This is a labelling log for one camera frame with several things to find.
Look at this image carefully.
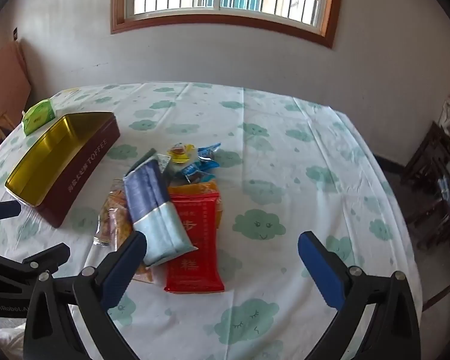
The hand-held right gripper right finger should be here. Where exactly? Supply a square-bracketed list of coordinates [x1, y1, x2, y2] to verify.
[298, 231, 422, 360]

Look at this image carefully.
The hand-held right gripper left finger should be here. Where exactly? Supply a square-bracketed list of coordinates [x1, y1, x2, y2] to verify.
[23, 230, 148, 360]

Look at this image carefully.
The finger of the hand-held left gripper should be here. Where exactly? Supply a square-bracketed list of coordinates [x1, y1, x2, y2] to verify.
[0, 200, 22, 223]
[22, 243, 71, 274]

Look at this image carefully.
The clear cracker packet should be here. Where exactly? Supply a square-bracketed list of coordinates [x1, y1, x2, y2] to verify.
[132, 264, 155, 284]
[94, 185, 133, 248]

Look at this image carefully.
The gold metal tin box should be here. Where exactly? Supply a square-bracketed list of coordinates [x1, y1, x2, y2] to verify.
[4, 111, 121, 228]

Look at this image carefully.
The navy and pale blue packet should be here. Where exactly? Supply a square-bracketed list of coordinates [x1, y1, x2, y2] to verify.
[123, 149, 199, 268]

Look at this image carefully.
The red snack packet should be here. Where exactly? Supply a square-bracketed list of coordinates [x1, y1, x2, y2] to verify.
[164, 191, 226, 294]

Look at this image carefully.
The orange snack packet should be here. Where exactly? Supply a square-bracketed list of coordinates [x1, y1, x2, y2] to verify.
[169, 181, 224, 230]

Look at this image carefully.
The grey patterned snack packet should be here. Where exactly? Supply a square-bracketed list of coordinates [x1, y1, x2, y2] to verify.
[155, 152, 173, 174]

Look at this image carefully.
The yellow candy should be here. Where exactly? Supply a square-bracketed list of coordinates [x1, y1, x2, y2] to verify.
[167, 143, 196, 164]

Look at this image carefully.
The green tissue pack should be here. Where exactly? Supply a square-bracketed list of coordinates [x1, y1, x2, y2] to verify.
[22, 99, 57, 136]

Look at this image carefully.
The dark wooden chair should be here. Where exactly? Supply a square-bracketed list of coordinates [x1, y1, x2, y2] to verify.
[399, 120, 450, 248]

